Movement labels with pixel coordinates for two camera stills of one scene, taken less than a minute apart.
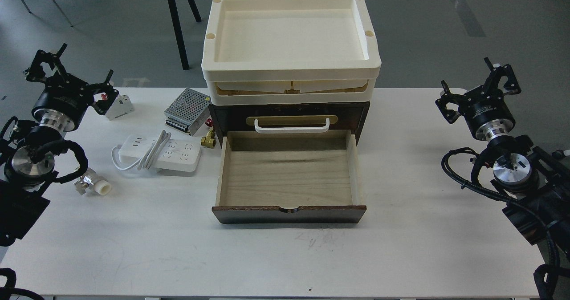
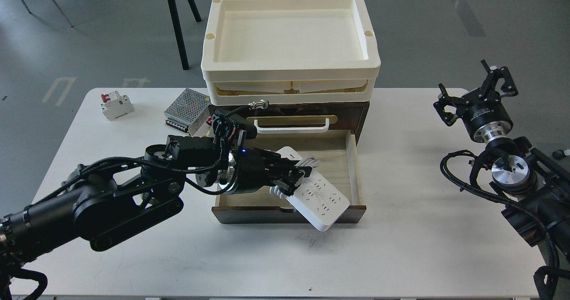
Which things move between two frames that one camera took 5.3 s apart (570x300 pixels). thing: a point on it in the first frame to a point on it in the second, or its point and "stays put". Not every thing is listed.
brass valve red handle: x=209 y=140 stays put
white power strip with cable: x=160 y=153 to x=314 y=200
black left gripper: x=63 y=99 to x=256 y=168
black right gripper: x=486 y=110 stays put
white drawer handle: x=289 y=130 stays put
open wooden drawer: x=288 y=178 stays put
